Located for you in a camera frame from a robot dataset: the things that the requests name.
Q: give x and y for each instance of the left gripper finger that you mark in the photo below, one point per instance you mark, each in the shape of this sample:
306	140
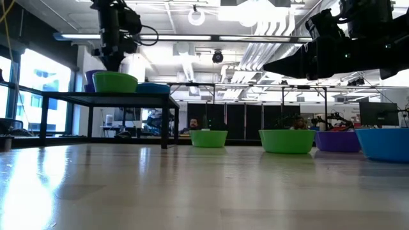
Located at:
112	62

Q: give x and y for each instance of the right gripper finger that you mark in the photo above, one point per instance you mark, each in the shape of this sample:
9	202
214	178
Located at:
290	65

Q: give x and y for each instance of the green plastic mini bowl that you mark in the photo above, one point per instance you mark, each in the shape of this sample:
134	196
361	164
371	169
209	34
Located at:
115	84
208	139
287	142
128	73

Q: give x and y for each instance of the purple plastic mini bowl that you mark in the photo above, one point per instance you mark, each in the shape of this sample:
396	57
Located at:
92	76
87	88
335	142

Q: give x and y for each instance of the blue plastic mini bowl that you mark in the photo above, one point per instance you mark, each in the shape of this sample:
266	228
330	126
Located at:
383	145
152	84
152	90

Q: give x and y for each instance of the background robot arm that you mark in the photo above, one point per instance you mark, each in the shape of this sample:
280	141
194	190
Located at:
338	118

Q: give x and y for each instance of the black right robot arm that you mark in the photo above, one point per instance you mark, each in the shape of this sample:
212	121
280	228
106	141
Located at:
383	51

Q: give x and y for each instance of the black perforated metal rack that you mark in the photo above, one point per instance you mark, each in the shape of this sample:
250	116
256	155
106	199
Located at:
112	96

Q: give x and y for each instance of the person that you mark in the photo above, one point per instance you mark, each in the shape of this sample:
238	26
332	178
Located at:
299	123
193	124

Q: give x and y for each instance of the black computer monitor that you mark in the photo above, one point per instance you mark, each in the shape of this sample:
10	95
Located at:
378	113

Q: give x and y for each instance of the large bright window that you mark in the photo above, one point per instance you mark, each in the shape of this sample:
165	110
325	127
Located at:
44	96

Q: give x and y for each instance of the overhead light bar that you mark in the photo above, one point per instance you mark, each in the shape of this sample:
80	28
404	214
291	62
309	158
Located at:
215	38

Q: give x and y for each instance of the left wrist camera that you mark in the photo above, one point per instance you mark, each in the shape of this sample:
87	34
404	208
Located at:
132	20

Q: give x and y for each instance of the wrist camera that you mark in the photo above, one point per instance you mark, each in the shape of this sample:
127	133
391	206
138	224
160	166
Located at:
132	20
324	25

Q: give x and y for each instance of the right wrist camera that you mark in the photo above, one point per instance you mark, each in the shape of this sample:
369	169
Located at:
324	25

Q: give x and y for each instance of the black hanging camera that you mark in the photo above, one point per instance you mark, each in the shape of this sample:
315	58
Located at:
218	57

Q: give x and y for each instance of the black partition wall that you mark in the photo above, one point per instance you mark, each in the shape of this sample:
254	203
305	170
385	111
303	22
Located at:
236	121

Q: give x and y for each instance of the black background rig frame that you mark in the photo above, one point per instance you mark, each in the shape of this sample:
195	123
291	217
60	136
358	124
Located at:
191	84

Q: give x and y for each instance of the black aluminium table frame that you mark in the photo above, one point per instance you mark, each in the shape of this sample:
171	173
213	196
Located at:
243	142

